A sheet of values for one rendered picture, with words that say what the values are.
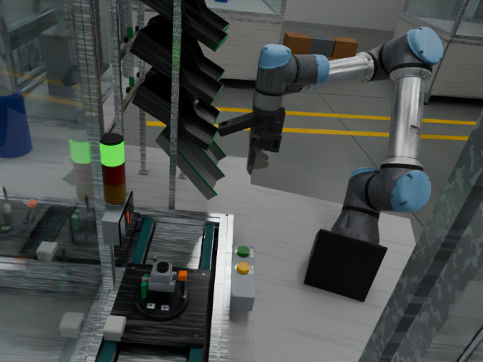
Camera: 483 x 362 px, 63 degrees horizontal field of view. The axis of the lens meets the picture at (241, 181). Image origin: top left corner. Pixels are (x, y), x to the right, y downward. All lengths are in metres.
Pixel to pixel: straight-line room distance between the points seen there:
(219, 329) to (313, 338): 0.30
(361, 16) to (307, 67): 9.44
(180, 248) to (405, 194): 0.70
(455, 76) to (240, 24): 2.97
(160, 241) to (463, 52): 5.26
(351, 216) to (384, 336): 1.08
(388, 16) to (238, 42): 6.27
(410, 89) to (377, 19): 9.41
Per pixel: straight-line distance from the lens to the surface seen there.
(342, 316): 1.31
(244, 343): 1.18
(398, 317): 0.17
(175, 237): 1.36
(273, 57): 0.98
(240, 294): 1.14
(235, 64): 5.07
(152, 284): 1.04
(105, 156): 0.87
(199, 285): 1.14
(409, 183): 1.16
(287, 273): 1.37
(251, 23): 4.97
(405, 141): 1.21
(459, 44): 5.99
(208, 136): 1.36
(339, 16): 10.25
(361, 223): 1.25
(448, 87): 6.17
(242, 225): 1.51
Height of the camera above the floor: 1.83
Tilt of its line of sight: 33 degrees down
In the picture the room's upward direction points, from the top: 8 degrees clockwise
